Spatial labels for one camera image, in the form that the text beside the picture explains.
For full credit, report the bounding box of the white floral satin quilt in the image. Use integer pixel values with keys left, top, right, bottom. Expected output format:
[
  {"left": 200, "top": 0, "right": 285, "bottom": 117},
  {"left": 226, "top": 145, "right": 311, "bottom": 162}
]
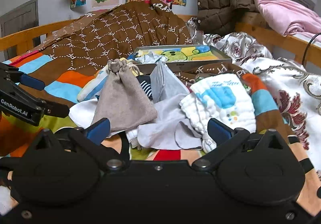
[{"left": 187, "top": 18, "right": 320, "bottom": 173}]

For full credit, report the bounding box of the pink folded blanket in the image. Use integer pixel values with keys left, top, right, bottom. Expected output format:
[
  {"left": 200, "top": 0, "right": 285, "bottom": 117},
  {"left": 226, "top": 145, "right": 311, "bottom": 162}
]
[{"left": 254, "top": 0, "right": 320, "bottom": 38}]

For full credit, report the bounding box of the colourful striped blanket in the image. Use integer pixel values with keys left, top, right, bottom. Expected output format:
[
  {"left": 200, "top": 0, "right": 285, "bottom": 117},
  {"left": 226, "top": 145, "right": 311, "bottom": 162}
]
[{"left": 1, "top": 53, "right": 320, "bottom": 215}]

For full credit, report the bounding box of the wooden bed frame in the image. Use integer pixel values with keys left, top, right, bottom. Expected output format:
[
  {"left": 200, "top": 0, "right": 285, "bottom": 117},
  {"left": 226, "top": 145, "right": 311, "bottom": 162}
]
[{"left": 1, "top": 12, "right": 320, "bottom": 67}]

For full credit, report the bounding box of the grey-brown drawstring pouch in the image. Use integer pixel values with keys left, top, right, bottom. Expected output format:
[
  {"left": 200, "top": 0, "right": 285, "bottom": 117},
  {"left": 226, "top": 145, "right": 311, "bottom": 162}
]
[{"left": 92, "top": 59, "right": 158, "bottom": 132}]

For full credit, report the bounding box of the brown PF patterned quilt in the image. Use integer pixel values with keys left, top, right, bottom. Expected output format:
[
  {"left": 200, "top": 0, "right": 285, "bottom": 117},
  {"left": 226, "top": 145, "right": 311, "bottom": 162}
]
[{"left": 24, "top": 0, "right": 251, "bottom": 84}]

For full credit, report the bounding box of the dark striped sock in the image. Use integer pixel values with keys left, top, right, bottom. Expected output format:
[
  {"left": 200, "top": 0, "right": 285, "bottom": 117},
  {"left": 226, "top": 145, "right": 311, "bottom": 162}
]
[{"left": 136, "top": 75, "right": 153, "bottom": 100}]

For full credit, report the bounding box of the light grey cloth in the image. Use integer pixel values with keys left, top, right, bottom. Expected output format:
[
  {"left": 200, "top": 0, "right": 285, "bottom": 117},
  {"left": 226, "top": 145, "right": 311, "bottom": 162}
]
[{"left": 137, "top": 62, "right": 201, "bottom": 150}]

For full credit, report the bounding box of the grey tray with drawing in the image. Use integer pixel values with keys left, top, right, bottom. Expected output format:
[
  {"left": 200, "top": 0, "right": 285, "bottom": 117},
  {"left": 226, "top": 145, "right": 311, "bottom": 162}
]
[{"left": 128, "top": 45, "right": 232, "bottom": 74}]

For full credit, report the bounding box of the black cable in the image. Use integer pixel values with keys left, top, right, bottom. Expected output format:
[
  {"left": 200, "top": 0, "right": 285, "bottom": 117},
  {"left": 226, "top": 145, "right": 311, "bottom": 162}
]
[{"left": 301, "top": 32, "right": 321, "bottom": 67}]

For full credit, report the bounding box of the white blue muslin cloth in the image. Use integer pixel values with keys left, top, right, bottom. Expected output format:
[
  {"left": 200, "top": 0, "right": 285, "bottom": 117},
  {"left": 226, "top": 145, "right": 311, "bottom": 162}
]
[{"left": 180, "top": 73, "right": 256, "bottom": 153}]

